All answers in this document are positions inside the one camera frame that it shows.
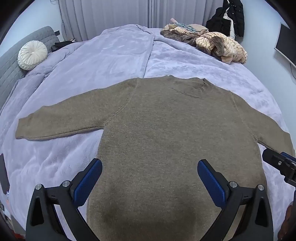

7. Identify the brown fuzzy garment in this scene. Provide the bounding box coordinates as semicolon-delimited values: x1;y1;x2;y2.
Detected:
160;28;205;47

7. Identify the black flat device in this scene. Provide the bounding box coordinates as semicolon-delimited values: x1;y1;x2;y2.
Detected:
0;153;10;194

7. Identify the black hanging jacket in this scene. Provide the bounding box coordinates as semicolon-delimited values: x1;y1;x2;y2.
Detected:
206;0;245;39

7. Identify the black strap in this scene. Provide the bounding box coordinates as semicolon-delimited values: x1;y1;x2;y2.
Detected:
51;40;77;51

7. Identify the grey curtain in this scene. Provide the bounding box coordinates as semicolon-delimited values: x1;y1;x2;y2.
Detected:
59;0;222;42

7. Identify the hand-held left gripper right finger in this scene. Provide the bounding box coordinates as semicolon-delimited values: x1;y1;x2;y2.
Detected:
197;159;274;241

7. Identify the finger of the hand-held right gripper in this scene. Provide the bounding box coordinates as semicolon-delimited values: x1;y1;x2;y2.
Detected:
280;152;296;186
262;148;289;173

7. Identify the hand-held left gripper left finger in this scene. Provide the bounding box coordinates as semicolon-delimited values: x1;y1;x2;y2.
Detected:
25;158;103;241

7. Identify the round white pleated pillow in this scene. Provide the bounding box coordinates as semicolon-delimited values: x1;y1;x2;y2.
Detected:
18;40;48;70

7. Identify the lavender fleece blanket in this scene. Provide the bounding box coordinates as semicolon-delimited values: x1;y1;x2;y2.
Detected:
0;23;296;241

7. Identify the person's right hand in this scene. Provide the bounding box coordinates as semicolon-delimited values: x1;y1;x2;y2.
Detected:
277;201;296;241

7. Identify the beige folded cloth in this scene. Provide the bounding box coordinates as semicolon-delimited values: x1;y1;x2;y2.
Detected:
187;23;209;32

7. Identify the striped beige fleece garment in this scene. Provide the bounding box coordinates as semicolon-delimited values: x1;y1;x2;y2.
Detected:
195;32;248;65

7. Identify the olive brown knit sweater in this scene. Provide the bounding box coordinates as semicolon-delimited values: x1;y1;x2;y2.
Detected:
15;75;295;241

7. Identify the grey quilted headboard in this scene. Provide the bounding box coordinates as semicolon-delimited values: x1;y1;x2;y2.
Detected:
0;26;60;109

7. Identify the black wall monitor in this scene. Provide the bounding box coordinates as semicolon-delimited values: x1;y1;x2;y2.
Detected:
274;22;296;64

